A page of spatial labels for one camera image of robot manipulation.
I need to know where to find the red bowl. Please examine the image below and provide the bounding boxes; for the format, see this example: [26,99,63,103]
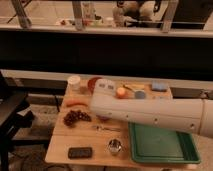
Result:
[87,77,101,93]

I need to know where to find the metal spoon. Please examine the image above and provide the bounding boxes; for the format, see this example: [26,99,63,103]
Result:
[92,125,121,132]

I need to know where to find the blue sponge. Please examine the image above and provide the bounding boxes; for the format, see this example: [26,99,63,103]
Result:
[151,82,168,92]

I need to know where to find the black chair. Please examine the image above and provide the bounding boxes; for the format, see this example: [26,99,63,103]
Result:
[0,72,34,171]

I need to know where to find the blue cup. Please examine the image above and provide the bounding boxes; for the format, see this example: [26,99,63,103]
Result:
[134,90,146,99]

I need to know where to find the orange fruit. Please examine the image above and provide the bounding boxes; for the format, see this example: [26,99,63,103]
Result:
[116,87,127,99]

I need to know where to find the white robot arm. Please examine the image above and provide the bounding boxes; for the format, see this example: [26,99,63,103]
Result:
[89,79,213,138]

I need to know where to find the small metal cup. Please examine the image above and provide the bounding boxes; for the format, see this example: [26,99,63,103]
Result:
[108,139,122,155]

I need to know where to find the dark grape bunch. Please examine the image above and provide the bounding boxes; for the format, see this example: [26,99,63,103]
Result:
[63,110,92,127]

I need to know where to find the wooden table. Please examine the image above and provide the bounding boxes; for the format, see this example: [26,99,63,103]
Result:
[45,79,198,170]

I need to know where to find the green plastic tray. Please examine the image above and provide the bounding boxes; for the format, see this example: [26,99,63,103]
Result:
[128,123,201,164]

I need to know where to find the white plastic cup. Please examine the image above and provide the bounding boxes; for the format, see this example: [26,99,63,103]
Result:
[67,75,81,91]

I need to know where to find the yellow banana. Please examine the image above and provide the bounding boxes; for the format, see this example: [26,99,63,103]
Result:
[123,84,145,91]

